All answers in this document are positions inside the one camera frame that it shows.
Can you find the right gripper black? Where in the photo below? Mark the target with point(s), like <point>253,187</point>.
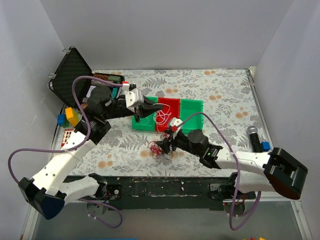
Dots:
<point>170,142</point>

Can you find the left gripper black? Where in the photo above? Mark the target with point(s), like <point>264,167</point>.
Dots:
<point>139,111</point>

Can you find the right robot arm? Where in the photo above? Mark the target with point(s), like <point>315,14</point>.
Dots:
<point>256,171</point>

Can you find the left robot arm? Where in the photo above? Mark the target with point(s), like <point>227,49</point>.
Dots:
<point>47,191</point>

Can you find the green plastic bin left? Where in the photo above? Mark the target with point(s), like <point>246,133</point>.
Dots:
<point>146,124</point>

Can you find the green plastic bin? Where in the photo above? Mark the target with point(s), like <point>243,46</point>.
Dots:
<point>189,107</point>
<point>146,124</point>

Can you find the red plastic bin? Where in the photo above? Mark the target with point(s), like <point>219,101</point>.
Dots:
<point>171,109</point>

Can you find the green plastic bin right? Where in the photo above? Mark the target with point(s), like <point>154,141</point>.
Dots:
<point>189,107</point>

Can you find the yellow toy brick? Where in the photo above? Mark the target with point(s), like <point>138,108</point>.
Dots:
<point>72,116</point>

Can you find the black poker chip case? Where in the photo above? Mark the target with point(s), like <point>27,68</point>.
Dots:
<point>71,67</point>

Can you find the red white toy brick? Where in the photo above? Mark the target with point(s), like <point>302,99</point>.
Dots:
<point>66,135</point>

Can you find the black microphone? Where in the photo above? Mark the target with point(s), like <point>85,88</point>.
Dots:
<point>252,133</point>

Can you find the small blue toy brick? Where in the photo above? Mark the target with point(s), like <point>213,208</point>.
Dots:
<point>265,146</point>

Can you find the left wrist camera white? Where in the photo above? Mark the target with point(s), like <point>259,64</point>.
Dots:
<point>133,98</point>

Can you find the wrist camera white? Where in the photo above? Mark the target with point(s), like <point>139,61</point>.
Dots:
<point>133,98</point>
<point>175,124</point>

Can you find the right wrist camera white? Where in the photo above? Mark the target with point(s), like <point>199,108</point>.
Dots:
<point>175,124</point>

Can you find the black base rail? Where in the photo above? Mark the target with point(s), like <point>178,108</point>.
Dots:
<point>157,192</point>

